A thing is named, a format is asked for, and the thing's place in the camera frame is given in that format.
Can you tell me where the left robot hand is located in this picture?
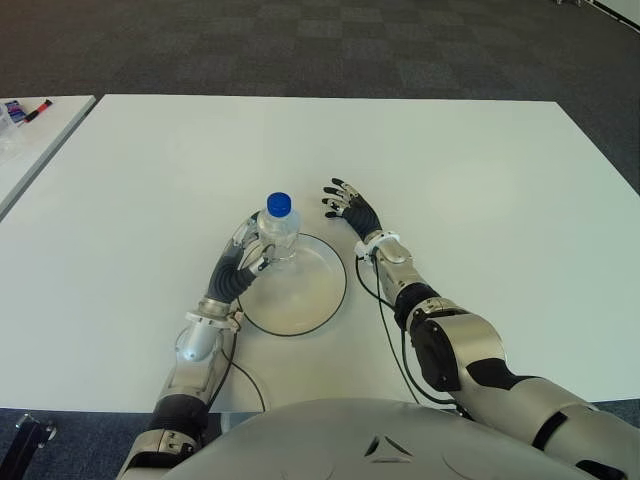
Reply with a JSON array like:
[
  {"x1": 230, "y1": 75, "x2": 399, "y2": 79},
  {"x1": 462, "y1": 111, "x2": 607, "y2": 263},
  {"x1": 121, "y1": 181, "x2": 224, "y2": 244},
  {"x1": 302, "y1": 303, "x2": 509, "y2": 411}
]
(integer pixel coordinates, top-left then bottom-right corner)
[{"x1": 206, "y1": 212, "x2": 276, "y2": 305}]

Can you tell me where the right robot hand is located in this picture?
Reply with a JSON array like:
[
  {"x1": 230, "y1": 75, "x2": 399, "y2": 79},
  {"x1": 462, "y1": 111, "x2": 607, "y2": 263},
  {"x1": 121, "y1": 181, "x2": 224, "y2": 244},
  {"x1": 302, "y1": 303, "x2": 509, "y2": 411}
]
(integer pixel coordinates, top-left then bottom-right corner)
[{"x1": 321, "y1": 176, "x2": 385, "y2": 245}]

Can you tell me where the clear water bottle blue cap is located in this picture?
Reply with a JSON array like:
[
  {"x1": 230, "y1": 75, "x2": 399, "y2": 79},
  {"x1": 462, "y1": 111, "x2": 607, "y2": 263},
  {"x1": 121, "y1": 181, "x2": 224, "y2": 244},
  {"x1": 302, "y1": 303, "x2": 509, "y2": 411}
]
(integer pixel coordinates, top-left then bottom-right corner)
[{"x1": 255, "y1": 192, "x2": 303, "y2": 267}]

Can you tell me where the white plate black rim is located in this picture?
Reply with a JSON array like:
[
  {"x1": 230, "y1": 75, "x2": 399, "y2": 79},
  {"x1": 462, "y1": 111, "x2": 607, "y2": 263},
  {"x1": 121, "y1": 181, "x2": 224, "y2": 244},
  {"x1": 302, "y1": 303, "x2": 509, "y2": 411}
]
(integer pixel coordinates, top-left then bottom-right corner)
[{"x1": 237, "y1": 231, "x2": 349, "y2": 338}]

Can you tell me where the grey robot torso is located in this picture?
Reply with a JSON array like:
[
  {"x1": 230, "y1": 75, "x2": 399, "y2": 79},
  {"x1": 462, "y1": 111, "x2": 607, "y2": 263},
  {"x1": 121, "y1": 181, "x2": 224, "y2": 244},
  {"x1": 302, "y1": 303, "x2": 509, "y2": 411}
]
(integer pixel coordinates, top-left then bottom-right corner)
[{"x1": 164, "y1": 397, "x2": 626, "y2": 480}]

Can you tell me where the white side table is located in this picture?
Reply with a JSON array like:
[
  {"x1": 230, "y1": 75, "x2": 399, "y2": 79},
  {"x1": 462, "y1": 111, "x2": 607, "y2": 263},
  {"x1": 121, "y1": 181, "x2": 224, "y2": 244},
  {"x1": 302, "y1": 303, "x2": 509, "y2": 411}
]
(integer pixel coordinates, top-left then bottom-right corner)
[{"x1": 0, "y1": 94, "x2": 97, "y2": 221}]

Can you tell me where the red black marker pen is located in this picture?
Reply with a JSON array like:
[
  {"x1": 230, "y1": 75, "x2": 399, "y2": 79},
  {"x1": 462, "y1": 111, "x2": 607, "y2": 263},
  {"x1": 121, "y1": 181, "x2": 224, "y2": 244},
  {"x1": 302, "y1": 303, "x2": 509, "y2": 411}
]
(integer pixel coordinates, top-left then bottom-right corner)
[{"x1": 23, "y1": 99, "x2": 54, "y2": 124}]

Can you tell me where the black wheeled base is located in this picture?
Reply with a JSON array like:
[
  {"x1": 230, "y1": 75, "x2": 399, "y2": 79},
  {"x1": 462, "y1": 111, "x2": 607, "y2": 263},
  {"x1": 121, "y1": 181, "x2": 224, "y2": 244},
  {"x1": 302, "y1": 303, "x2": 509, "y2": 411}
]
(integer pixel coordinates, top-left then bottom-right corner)
[{"x1": 13, "y1": 412, "x2": 57, "y2": 480}]

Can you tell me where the clear plastic bag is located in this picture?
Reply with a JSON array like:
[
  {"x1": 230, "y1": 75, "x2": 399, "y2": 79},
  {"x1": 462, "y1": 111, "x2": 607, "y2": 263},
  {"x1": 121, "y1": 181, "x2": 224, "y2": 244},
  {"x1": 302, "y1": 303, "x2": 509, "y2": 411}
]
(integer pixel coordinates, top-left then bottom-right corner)
[{"x1": 0, "y1": 119, "x2": 24, "y2": 164}]

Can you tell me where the blue packet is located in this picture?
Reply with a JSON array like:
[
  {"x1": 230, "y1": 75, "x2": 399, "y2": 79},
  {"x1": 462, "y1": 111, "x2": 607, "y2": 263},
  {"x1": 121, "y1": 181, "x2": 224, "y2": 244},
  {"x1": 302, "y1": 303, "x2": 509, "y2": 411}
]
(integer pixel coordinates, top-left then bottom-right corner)
[{"x1": 2, "y1": 99, "x2": 26, "y2": 125}]

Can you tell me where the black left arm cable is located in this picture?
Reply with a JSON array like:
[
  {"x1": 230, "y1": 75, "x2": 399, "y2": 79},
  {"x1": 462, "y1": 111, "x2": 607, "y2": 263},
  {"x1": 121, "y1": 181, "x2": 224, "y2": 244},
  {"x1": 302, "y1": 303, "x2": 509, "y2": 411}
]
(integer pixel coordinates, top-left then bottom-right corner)
[{"x1": 204, "y1": 319, "x2": 269, "y2": 414}]

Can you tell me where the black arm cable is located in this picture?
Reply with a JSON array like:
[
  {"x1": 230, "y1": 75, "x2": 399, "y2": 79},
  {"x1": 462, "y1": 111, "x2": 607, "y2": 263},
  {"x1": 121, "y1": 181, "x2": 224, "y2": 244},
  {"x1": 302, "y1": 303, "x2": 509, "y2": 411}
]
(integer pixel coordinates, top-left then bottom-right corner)
[
  {"x1": 204, "y1": 319, "x2": 269, "y2": 414},
  {"x1": 354, "y1": 255, "x2": 471, "y2": 416}
]

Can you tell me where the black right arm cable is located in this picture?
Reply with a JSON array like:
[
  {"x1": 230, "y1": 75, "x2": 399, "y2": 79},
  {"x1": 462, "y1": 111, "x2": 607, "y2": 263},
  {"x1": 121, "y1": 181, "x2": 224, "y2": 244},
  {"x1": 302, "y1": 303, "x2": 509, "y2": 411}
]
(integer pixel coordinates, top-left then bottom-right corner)
[{"x1": 354, "y1": 255, "x2": 471, "y2": 416}]

